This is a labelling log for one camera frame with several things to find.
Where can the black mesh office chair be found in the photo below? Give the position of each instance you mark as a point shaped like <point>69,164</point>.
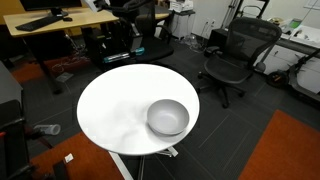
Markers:
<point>230,66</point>

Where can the black computer monitor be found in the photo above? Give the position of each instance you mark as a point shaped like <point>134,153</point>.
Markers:
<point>50,4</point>

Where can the wooden desk black legs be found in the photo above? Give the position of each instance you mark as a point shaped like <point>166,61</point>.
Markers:
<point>86,18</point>
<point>163,16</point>

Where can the black metal robot stand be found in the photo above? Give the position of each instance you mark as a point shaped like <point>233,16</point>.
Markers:
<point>10,86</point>

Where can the black box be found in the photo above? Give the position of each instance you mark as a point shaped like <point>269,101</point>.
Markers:
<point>218,38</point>

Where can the white small cabinet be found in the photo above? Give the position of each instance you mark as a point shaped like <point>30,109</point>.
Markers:
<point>183,25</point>

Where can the white table base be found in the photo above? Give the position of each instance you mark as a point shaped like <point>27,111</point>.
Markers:
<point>120,165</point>

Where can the white cabinet counter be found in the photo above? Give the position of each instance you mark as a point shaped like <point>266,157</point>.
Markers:
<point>310,76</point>

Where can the grey bowl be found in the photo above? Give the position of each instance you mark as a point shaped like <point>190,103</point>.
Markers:
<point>168,116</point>

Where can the grey floor box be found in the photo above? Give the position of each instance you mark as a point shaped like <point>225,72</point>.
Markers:
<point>64,77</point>

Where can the white box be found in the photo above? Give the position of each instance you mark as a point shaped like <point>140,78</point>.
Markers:
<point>180,6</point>

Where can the black keyboard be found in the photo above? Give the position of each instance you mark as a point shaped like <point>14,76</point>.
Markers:
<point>38,23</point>

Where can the black computer tower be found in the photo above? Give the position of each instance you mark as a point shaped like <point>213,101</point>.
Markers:
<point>96,46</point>

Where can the green container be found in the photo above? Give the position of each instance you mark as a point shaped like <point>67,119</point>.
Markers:
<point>295,23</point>

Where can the black kick scooter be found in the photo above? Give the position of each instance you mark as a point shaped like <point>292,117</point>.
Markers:
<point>276,79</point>

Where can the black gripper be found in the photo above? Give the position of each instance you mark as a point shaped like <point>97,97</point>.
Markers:
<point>125,21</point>

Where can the small white floor tag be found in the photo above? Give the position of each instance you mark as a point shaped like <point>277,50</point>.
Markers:
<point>68,158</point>

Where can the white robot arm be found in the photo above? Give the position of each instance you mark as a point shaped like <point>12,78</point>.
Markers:
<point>90,2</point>

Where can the clear plastic container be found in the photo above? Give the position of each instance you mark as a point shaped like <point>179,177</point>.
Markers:
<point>46,129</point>

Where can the black computer mouse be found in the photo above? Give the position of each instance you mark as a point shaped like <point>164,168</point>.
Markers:
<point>67,19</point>

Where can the black padded office chair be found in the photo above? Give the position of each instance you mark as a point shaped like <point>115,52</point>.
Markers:
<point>156,48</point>

